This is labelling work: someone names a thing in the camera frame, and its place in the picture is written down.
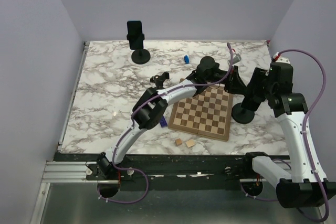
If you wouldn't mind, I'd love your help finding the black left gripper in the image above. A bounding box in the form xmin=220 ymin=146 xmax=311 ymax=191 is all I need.
xmin=204 ymin=66 xmax=248 ymax=95

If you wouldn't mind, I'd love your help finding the blue phone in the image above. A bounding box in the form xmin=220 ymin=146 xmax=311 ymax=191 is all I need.
xmin=241 ymin=68 xmax=267 ymax=112

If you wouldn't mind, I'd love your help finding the black phone stand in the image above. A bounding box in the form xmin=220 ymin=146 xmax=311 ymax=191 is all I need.
xmin=150 ymin=72 xmax=170 ymax=90
xmin=232 ymin=103 xmax=255 ymax=124
xmin=131 ymin=44 xmax=151 ymax=65

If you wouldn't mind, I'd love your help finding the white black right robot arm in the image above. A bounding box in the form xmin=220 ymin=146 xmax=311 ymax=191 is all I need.
xmin=241 ymin=62 xmax=335 ymax=208

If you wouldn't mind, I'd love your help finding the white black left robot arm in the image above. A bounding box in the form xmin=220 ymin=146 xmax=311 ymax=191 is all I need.
xmin=97 ymin=55 xmax=246 ymax=179

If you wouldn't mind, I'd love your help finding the black back phone stand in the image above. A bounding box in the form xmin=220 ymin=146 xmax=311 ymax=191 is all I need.
xmin=131 ymin=44 xmax=151 ymax=65

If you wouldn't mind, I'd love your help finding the black phone in back stand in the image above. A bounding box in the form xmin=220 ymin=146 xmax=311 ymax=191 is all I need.
xmin=127 ymin=20 xmax=144 ymax=50

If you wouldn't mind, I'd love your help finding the wooden chessboard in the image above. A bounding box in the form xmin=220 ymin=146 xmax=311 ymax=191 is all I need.
xmin=168 ymin=85 xmax=234 ymax=142

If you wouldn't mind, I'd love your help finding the blue chess piece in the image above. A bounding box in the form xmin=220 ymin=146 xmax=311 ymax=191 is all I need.
xmin=183 ymin=55 xmax=190 ymax=64

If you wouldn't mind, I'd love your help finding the light wooden cube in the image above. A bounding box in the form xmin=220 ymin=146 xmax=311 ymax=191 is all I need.
xmin=185 ymin=139 xmax=195 ymax=148

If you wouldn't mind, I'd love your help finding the brown wooden cube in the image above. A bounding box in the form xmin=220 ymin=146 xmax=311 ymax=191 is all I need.
xmin=175 ymin=138 xmax=182 ymax=146

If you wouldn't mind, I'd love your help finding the dark blue rectangular block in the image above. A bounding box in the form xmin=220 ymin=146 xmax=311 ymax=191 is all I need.
xmin=159 ymin=116 xmax=167 ymax=128

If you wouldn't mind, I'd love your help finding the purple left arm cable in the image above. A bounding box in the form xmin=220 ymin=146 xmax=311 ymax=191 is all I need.
xmin=98 ymin=42 xmax=234 ymax=204

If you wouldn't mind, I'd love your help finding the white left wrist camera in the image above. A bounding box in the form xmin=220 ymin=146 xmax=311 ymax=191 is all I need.
xmin=227 ymin=54 xmax=242 ymax=65

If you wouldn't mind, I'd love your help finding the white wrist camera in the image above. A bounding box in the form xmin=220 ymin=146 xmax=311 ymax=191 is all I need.
xmin=271 ymin=52 xmax=290 ymax=64
xmin=227 ymin=54 xmax=242 ymax=65

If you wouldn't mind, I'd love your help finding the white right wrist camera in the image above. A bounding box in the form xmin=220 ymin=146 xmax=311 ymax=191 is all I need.
xmin=271 ymin=52 xmax=290 ymax=64

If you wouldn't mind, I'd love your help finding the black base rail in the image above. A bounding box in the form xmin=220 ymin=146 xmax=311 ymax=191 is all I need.
xmin=86 ymin=152 xmax=274 ymax=192

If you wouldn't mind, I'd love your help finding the aluminium extrusion rail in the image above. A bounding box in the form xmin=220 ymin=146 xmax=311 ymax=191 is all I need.
xmin=43 ymin=161 xmax=92 ymax=183

